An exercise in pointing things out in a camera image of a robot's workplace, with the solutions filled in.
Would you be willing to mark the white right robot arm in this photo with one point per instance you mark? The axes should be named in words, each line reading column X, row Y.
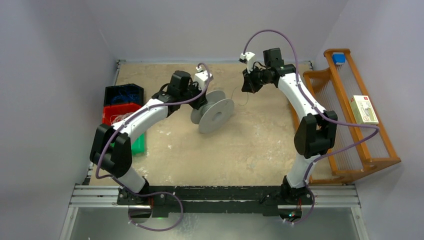
column 316, row 131

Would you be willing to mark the wooden rack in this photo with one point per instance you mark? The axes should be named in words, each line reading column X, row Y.
column 333, row 87

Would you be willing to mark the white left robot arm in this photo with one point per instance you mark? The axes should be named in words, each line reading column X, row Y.
column 111, row 150

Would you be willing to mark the green bin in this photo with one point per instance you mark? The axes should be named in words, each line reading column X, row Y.
column 139, row 146

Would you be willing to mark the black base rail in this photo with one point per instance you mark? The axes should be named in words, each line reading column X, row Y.
column 267, row 200

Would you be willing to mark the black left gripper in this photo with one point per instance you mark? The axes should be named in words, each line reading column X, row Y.
column 199, row 102

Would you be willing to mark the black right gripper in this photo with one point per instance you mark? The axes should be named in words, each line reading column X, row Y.
column 249, row 81

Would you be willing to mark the white perforated spool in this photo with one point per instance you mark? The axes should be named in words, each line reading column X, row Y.
column 214, row 114

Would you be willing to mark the white cardboard box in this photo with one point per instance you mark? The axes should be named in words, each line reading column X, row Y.
column 363, row 110

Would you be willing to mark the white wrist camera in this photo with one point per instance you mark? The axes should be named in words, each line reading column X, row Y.
column 202, row 77
column 249, row 59

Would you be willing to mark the blue block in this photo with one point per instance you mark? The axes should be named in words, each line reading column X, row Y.
column 338, row 58

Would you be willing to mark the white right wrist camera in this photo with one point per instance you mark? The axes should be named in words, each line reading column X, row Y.
column 249, row 59

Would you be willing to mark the red bin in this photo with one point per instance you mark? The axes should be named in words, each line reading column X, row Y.
column 115, row 113

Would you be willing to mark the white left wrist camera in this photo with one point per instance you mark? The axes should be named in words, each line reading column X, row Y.
column 202, row 77

